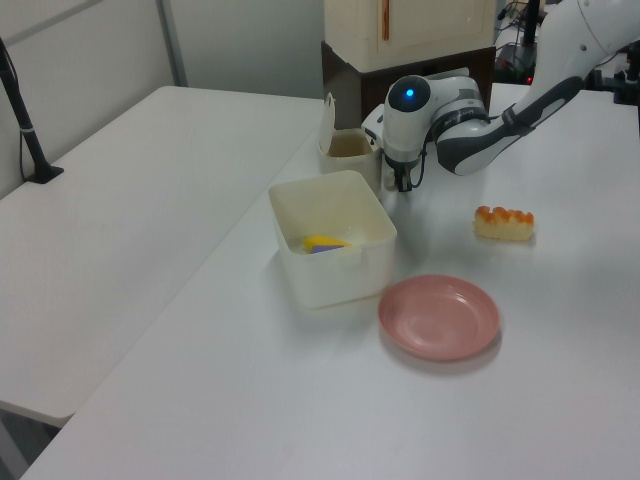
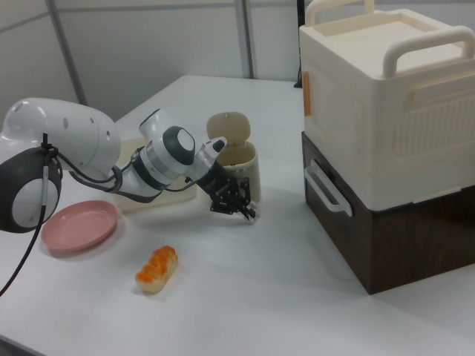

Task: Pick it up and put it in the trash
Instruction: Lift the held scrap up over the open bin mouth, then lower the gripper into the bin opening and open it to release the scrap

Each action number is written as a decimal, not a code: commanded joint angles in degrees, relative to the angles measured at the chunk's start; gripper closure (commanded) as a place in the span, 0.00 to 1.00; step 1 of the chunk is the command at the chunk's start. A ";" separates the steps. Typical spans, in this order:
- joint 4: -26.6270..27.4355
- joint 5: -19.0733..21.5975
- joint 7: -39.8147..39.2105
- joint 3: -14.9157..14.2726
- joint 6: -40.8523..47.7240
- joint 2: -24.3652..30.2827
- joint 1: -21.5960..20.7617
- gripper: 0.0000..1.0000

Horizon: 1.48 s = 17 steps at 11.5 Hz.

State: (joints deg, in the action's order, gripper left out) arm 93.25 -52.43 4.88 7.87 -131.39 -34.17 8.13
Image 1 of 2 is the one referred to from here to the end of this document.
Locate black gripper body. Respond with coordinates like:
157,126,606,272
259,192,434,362
385,149,421,177

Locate cream mini trash can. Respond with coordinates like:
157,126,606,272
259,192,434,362
315,91,384,197

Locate beige trash can lid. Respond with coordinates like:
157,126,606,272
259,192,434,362
318,91,338,157

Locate yellow toy banana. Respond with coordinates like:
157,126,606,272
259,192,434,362
303,234,353,251

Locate dark brown wooden drawer box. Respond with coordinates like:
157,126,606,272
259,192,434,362
320,39,497,132

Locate toy bread with orange glaze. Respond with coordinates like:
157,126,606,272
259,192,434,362
473,205,536,243

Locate cream rectangular storage bin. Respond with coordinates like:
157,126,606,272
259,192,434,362
267,169,399,311

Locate cream plastic cabinet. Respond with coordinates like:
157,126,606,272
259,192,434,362
323,0,499,72

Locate pink round plate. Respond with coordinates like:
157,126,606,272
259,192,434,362
377,273,502,363

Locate black electronics box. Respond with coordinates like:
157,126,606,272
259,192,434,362
494,42,539,84

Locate black background monitor stand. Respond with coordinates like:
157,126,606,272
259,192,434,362
519,0,542,49

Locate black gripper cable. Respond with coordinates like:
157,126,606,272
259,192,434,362
408,133,428,191

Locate black camera stand pole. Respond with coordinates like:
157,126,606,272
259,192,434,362
0,36,65,186

